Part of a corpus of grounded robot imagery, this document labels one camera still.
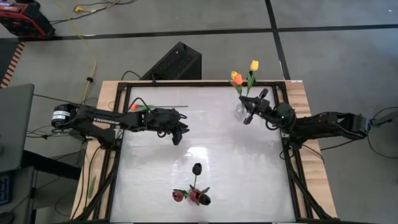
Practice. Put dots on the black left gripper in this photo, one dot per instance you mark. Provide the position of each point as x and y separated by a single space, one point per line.
164 119

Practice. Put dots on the red and black machine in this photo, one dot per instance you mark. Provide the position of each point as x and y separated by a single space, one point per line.
21 21

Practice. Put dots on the black metal table frame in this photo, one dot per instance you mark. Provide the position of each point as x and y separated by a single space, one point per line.
202 83

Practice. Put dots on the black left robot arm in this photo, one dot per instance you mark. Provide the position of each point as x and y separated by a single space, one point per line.
105 121

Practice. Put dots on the green fallen leaf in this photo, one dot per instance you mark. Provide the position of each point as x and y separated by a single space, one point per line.
91 188

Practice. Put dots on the pink glass vase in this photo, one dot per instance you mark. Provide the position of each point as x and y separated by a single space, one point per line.
197 203

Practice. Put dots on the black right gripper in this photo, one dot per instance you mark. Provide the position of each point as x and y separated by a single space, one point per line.
262 109

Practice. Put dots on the black perforated metal box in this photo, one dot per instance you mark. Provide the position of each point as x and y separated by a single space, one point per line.
177 60

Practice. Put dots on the clear glass vase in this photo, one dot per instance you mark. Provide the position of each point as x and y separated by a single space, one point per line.
238 111

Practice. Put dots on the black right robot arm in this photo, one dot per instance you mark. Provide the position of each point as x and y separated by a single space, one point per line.
326 126

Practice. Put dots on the grey desk top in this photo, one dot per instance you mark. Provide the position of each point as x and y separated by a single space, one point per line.
15 124

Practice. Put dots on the dark red artificial tulip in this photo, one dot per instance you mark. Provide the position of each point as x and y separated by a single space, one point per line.
178 196
195 195

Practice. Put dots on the orange artificial tulip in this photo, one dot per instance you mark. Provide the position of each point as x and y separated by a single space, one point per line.
238 80
134 107

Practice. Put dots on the grey stand foot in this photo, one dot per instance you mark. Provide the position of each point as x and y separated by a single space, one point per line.
387 118

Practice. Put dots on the white table mat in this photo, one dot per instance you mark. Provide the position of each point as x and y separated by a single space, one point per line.
233 161

